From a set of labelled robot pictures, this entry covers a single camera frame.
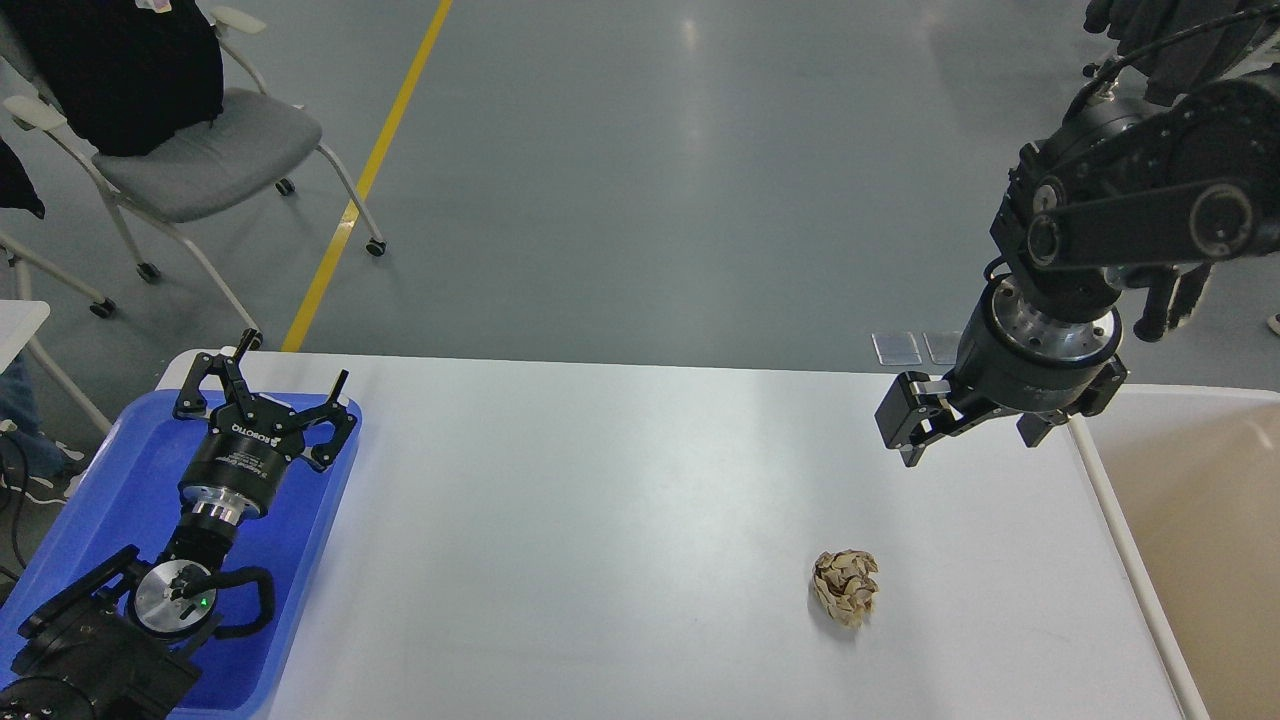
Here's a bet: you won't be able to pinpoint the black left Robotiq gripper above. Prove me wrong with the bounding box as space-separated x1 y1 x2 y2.
173 329 358 520

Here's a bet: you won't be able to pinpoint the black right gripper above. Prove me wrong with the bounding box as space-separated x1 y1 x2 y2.
874 275 1129 468

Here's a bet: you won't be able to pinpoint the beige paper ball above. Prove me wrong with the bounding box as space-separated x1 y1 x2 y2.
812 550 879 630

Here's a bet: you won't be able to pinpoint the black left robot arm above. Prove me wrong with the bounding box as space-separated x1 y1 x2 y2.
3 331 360 719

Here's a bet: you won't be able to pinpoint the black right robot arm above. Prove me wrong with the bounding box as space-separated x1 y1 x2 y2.
874 1 1279 468

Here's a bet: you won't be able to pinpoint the right clear floor plate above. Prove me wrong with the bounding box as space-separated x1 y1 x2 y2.
923 331 963 366

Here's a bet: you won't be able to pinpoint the clear floor plate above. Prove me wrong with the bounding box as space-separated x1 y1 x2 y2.
923 331 963 366
870 332 923 366

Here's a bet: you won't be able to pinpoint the left clear floor plate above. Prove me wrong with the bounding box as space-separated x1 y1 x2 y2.
870 332 923 366

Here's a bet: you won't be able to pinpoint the blue plastic tray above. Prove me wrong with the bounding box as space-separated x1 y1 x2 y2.
1 389 358 719

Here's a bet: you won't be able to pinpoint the beige plastic bin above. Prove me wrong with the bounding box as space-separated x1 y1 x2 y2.
1070 386 1279 719

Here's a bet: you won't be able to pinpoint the person leg in jeans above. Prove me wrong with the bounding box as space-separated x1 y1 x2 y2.
1 354 87 505

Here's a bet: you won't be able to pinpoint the white side table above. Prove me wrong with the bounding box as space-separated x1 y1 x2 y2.
1 299 113 436

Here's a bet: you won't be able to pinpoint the black jacket on chair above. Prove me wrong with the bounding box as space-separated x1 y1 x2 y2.
3 1 224 158

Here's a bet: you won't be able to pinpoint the black cable at left edge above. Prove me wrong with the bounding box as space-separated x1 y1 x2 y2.
0 425 33 573

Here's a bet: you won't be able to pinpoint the grey chair with white frame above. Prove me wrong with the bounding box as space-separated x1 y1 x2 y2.
3 6 387 325

